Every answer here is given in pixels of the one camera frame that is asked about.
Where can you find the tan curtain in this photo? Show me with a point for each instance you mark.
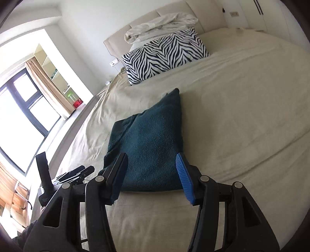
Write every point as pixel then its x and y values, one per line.
pixel 50 84

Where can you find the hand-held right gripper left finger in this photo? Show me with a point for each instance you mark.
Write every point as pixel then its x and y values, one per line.
pixel 114 180

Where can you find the white nightstand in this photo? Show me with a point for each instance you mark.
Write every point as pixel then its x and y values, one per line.
pixel 103 90

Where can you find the white wall socket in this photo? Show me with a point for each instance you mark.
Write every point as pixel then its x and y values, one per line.
pixel 113 63
pixel 234 13

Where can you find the zebra print pillow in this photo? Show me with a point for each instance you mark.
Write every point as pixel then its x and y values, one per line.
pixel 164 53

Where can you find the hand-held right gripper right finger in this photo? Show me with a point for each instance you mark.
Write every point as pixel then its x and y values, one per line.
pixel 185 179

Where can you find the cream wall shelf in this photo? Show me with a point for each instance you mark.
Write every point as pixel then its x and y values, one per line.
pixel 46 60

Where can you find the white wardrobe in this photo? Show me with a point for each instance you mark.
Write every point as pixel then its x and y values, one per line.
pixel 264 12

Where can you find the bed with beige sheet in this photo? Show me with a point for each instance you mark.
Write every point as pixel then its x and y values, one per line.
pixel 242 109

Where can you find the white crumpled duvet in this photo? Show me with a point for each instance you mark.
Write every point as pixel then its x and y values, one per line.
pixel 159 25

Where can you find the wooden slatted chair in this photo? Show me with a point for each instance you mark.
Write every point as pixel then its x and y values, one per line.
pixel 18 198

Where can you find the red box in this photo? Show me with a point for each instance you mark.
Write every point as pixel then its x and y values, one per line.
pixel 78 103

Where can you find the dark green fleece garment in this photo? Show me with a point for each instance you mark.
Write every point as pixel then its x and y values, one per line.
pixel 150 145

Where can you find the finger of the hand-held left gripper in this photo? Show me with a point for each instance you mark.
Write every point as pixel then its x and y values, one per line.
pixel 77 173
pixel 43 169

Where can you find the green container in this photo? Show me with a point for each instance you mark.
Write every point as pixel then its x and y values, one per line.
pixel 71 97

